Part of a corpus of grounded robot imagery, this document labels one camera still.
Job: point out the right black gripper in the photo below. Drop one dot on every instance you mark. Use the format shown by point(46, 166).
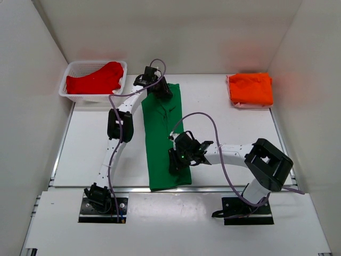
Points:
point(176, 165)

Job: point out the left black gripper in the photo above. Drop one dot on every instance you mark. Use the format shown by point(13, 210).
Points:
point(164, 92)

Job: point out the green t shirt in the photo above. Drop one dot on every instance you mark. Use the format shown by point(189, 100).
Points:
point(159, 118)

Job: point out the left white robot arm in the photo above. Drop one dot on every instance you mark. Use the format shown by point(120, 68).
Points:
point(120, 131)

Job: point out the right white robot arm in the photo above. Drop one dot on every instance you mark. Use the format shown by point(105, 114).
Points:
point(269, 166)

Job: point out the red t shirt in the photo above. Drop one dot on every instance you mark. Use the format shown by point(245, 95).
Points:
point(103, 81)

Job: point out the white plastic basket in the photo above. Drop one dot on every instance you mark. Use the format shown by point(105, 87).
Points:
point(84, 68)

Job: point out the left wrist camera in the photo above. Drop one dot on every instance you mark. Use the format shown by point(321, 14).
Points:
point(158, 72)

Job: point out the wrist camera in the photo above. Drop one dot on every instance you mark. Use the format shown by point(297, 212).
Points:
point(172, 137)
point(158, 72)

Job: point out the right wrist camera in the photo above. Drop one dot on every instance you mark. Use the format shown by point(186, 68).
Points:
point(172, 137)

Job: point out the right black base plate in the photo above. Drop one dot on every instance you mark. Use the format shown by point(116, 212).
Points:
point(235, 212)

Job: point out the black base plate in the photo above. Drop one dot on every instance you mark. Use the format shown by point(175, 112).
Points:
point(91, 213)
point(235, 212)

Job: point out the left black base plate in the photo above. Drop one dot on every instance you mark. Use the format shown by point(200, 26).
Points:
point(91, 213)

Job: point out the aluminium rail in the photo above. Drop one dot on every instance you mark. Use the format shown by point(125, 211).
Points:
point(117, 190)

